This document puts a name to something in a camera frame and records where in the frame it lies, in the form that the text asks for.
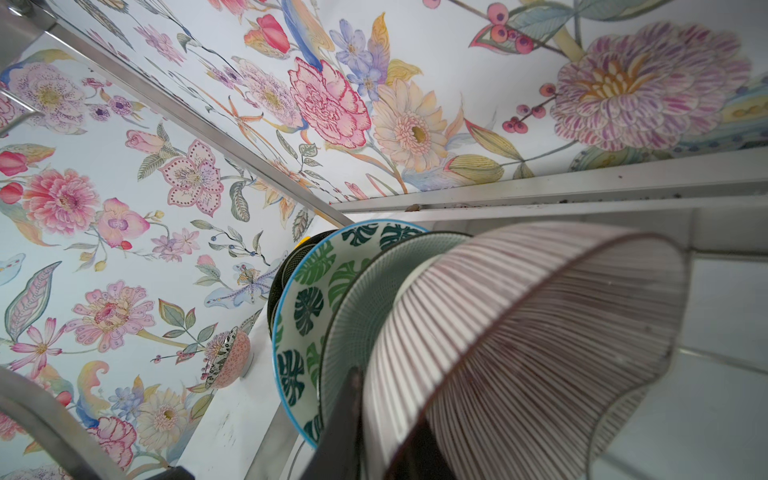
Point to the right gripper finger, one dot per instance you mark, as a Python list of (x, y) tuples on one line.
[(338, 453)]

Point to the pale green glass bowl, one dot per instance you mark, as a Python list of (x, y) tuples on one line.
[(365, 306)]

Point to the speckled dark patterned bowl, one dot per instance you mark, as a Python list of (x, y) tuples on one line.
[(230, 361)]

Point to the green leaf pattern bowl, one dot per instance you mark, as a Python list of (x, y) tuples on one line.
[(307, 305)]

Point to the purple striped glass bowl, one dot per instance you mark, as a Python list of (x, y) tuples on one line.
[(525, 349)]

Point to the black white patterned bowl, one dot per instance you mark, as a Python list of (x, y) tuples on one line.
[(286, 270)]

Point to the silver two-tier dish rack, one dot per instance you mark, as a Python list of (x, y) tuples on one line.
[(159, 159)]

